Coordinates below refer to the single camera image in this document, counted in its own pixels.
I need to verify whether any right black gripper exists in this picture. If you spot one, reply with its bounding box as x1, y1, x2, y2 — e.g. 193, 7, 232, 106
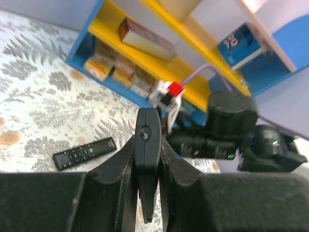
166, 131, 239, 160

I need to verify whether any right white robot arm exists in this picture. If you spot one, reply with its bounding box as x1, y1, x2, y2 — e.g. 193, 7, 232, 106
166, 90, 308, 172

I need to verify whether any red white book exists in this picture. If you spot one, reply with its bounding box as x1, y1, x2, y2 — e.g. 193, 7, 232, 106
118, 18, 177, 62

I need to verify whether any black remote with buttons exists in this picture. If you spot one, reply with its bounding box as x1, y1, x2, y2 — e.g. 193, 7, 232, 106
52, 137, 117, 171

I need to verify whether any blue shelf unit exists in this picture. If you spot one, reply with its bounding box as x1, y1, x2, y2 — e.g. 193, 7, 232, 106
65, 0, 309, 126

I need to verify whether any floral table mat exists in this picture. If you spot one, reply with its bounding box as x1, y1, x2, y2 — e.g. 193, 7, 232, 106
0, 9, 220, 232

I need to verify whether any white tissue pack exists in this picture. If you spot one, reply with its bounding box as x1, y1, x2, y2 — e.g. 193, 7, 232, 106
129, 66, 155, 99

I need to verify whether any yellow tissue pack left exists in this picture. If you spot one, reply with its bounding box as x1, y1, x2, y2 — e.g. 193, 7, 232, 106
83, 57, 112, 81

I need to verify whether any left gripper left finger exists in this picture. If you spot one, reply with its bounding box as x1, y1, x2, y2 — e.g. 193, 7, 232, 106
0, 138, 137, 232

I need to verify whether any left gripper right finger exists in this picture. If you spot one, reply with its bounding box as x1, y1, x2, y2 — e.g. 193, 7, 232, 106
159, 141, 309, 232

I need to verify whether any orange tissue pack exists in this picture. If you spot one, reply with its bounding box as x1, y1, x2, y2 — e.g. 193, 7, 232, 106
112, 53, 136, 88

